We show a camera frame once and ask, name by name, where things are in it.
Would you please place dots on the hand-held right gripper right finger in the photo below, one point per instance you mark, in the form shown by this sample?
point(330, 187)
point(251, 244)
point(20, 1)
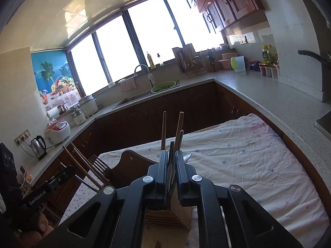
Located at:
point(180, 180)

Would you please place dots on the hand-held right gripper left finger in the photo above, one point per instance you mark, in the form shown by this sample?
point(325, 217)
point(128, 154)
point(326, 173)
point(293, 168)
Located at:
point(164, 180)

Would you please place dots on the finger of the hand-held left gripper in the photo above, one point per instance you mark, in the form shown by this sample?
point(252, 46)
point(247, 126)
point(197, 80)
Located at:
point(63, 176)

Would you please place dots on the wooden chopstick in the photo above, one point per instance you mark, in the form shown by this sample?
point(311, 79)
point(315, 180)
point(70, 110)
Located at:
point(80, 164)
point(179, 131)
point(180, 140)
point(85, 160)

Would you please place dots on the metal utensil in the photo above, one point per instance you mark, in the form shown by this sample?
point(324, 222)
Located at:
point(88, 184)
point(188, 156)

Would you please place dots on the metal table knife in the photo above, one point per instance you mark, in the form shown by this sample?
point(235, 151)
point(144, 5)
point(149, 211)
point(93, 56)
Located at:
point(171, 155)

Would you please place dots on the wooden utensil holder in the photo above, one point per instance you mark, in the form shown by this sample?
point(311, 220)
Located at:
point(178, 214)

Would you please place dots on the metal fork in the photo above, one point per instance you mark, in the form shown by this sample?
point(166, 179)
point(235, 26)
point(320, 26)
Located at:
point(100, 164)

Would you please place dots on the person's left hand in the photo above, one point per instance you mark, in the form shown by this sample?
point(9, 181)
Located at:
point(42, 223)

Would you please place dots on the wooden chair back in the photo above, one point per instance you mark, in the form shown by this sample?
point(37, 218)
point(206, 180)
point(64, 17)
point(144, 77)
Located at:
point(134, 170)

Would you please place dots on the steel electric kettle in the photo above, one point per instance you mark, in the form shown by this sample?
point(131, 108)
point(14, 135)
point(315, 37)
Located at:
point(38, 148)

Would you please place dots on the white and red rice cooker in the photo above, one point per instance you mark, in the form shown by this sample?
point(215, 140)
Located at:
point(58, 131)

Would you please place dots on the small white blender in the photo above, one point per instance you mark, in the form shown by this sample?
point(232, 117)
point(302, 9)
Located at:
point(79, 118)

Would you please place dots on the paper towel roll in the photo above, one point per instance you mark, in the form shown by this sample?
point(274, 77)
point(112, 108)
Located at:
point(53, 113)

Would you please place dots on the brown metal pot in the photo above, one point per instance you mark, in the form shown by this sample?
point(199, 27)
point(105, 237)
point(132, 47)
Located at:
point(63, 109)

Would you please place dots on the dark wooden lower cabinets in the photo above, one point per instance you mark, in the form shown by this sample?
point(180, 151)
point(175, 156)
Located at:
point(155, 113)

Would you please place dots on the floral printed blanket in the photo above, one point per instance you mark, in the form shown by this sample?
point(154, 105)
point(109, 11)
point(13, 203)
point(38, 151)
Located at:
point(245, 160)

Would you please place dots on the white electric cooking pot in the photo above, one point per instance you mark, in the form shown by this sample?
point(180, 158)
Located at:
point(88, 106)

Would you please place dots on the steel kitchen sink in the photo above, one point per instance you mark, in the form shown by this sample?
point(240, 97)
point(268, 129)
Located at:
point(134, 97)

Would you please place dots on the green colander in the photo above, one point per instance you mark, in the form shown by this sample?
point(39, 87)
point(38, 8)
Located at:
point(163, 87)

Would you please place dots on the pink dish cloth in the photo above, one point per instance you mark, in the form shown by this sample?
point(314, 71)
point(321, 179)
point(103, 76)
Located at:
point(128, 84)

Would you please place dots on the chrome kitchen faucet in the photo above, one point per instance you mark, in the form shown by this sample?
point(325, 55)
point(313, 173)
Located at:
point(150, 78)

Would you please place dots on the white cup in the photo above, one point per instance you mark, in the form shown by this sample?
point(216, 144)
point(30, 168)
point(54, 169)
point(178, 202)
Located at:
point(111, 84)

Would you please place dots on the yellow bottle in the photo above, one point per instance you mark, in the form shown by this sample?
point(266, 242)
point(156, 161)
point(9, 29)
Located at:
point(151, 62)

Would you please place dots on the clear bottle with dark cap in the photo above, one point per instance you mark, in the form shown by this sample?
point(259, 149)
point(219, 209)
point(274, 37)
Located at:
point(159, 60)

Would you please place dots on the dish rack with cutting boards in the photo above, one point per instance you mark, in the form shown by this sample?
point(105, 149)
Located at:
point(187, 59)

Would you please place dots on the knife and utensil block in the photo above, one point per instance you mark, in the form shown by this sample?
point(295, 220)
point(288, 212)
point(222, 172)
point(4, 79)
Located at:
point(211, 62)

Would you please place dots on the pink basin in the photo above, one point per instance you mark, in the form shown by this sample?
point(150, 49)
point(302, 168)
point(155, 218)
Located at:
point(226, 62)

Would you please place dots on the clear pitcher with green lid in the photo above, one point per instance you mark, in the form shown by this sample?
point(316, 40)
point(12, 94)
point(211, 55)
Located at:
point(239, 64)

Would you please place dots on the purple container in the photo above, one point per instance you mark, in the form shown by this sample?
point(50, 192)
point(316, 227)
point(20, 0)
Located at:
point(254, 66)

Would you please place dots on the spice jar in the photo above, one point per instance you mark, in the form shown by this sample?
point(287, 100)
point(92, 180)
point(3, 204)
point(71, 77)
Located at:
point(262, 71)
point(268, 71)
point(274, 72)

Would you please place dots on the large kitchen window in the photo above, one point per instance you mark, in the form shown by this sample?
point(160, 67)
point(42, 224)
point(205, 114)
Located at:
point(144, 38)

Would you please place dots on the cooking oil bottle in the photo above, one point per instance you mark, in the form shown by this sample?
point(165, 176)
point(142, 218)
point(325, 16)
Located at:
point(265, 55)
point(273, 55)

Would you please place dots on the steel gas stove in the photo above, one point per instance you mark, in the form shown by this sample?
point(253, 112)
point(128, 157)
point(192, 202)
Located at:
point(324, 124)

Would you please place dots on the wooden upper cabinets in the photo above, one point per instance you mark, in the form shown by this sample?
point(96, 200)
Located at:
point(222, 2)

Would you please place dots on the wall power socket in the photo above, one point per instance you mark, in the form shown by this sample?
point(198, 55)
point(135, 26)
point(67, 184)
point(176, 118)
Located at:
point(22, 137)
point(240, 39)

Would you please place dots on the tropical fruit wall poster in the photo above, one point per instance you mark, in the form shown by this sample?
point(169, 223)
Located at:
point(53, 77)

